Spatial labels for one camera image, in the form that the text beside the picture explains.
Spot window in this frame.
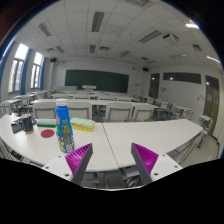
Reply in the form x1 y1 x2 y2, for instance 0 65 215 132
8 44 29 93
30 52 43 89

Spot ceiling projector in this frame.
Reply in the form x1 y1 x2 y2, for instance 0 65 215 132
163 34 179 43

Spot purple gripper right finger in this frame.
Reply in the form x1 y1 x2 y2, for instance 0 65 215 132
130 142 184 186

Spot brown wooden door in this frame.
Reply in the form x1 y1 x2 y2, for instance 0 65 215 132
204 75 219 128

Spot white chair far right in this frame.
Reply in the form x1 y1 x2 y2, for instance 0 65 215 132
198 115 213 148

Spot white chair far left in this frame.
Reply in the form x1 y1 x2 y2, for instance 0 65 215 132
33 102 56 119

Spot dark cup with cork base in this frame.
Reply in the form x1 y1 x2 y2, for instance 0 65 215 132
21 114 34 134

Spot dark rear door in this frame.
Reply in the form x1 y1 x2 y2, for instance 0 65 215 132
149 73 160 98

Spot green chalkboard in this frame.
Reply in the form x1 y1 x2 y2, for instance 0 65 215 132
65 70 129 93

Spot blue plastic bottle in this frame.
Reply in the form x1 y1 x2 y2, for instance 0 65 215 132
56 99 74 153

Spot white chair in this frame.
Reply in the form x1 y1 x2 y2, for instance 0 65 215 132
68 102 92 119
198 115 213 148
104 102 133 122
132 104 154 122
33 102 56 119

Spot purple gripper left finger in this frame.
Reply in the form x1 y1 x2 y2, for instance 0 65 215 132
41 142 94 186

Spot black object on table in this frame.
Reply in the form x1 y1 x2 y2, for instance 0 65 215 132
11 120 23 133

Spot white chair centre right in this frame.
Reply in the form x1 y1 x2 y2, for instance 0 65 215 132
132 104 154 122

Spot white chair centre left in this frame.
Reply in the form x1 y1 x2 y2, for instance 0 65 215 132
68 102 92 119

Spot green yellow sponge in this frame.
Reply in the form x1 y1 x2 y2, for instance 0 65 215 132
70 118 95 132

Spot left window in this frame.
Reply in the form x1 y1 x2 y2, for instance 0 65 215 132
8 44 29 93

